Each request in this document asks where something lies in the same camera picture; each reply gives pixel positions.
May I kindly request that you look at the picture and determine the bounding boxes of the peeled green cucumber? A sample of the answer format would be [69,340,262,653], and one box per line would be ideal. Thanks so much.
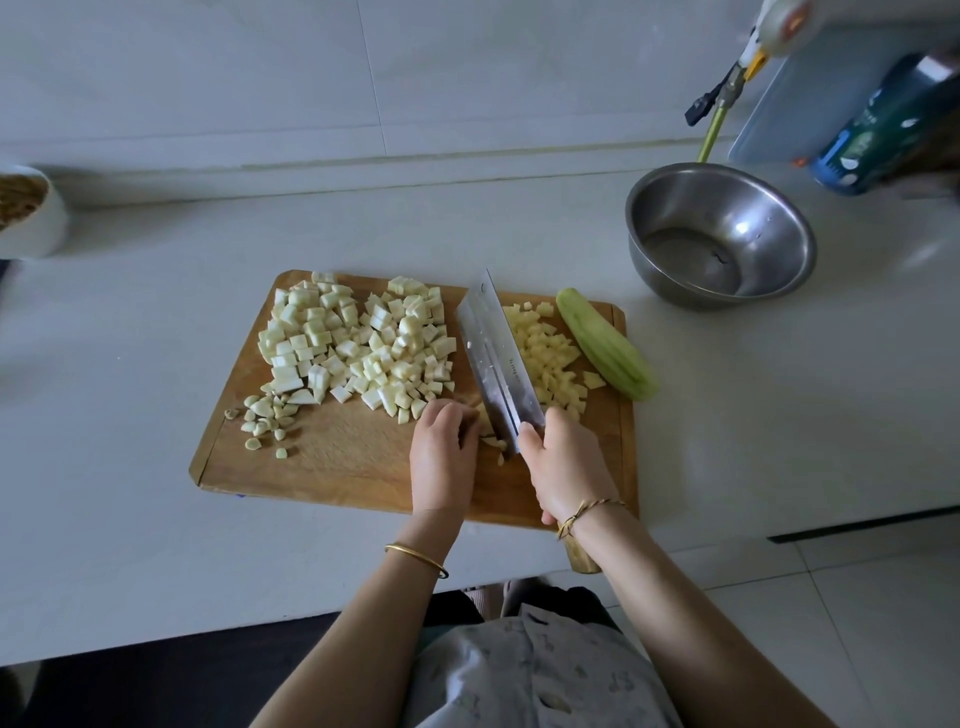
[555,286,657,402]

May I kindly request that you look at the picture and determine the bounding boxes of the light blue plastic board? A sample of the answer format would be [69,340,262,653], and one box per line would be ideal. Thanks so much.
[726,15,960,167]

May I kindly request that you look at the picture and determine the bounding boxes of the braided cord bracelet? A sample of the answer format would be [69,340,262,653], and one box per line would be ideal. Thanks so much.
[555,495,632,542]

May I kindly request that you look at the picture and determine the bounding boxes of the yellow potato piece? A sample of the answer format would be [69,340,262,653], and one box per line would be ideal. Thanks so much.
[462,393,512,464]

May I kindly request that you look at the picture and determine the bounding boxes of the person's left hand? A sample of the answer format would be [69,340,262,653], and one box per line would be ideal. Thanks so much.
[408,397,482,530]

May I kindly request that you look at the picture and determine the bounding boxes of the pile of garlic cloves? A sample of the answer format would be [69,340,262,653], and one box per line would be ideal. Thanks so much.
[222,390,302,458]

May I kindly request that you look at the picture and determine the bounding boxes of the white bowl of noodles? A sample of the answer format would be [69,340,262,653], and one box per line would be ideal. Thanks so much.
[0,165,72,260]

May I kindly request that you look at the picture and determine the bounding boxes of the person's left forearm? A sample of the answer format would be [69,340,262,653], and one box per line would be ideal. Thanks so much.
[247,517,452,728]

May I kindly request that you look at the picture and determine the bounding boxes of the person's right foot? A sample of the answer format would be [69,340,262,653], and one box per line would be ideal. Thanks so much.
[502,577,542,614]

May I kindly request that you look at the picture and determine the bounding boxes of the wooden cutting board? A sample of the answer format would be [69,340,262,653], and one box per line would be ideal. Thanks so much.
[187,268,641,531]

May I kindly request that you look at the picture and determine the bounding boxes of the peeled yellow potato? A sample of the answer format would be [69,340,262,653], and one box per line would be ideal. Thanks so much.
[501,300,609,419]

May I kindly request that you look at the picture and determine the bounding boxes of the person's right hand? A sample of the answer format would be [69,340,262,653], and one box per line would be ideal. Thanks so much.
[516,405,620,527]

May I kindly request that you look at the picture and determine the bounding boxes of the gold bangle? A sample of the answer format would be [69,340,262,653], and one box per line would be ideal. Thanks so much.
[382,541,452,581]

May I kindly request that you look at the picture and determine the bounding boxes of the dark green bottle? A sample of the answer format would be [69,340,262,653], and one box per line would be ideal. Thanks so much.
[811,49,960,197]

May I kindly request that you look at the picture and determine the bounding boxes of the pile of white diced vegetable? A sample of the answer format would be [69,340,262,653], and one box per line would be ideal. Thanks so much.
[337,276,461,426]

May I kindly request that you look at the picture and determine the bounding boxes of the person's right forearm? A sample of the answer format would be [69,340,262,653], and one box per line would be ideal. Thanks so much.
[562,502,839,728]

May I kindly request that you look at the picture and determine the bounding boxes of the person's left foot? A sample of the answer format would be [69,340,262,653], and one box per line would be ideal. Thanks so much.
[465,582,504,620]

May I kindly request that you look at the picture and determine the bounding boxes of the wall tap with hose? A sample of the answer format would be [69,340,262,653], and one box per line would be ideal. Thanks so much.
[684,63,749,128]

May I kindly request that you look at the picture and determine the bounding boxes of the white patterned garment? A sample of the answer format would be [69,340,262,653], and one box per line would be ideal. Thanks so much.
[397,604,689,728]

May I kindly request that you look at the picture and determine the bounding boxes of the cleaver with wooden handle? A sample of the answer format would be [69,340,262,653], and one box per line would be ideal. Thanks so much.
[456,268,605,576]

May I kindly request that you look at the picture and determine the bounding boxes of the person's foot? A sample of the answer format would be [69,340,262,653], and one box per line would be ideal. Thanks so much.
[502,577,542,614]
[465,582,504,620]

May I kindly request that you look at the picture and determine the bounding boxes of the deep stainless steel bowl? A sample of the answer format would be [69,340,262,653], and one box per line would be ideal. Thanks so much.
[624,162,821,312]

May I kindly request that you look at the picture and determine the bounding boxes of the dark green trousers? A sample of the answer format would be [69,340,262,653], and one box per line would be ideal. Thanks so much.
[417,582,624,647]

